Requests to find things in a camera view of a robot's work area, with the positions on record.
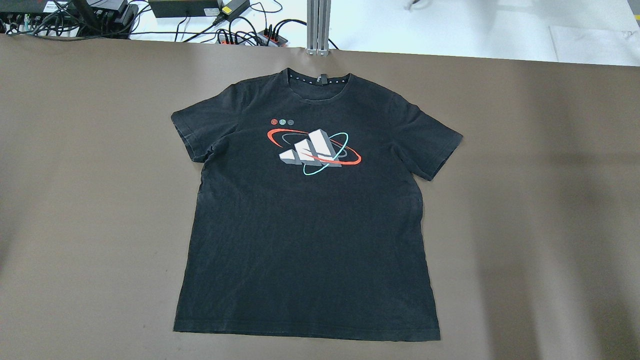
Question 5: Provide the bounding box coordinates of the black printed t-shirt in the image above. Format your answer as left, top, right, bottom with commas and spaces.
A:
170, 68, 463, 342

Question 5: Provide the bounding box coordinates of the red power strip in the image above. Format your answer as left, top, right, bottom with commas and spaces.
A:
211, 29, 290, 47

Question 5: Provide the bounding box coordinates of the black power adapter brick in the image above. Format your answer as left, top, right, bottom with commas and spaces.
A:
212, 0, 250, 27

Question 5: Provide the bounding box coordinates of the black box device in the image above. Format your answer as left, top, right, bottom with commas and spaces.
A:
148, 0, 224, 19

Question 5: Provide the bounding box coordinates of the black electronics hub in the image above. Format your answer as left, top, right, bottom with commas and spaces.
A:
0, 0, 141, 39

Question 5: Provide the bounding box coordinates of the aluminium frame post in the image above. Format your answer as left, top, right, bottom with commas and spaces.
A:
306, 0, 331, 56

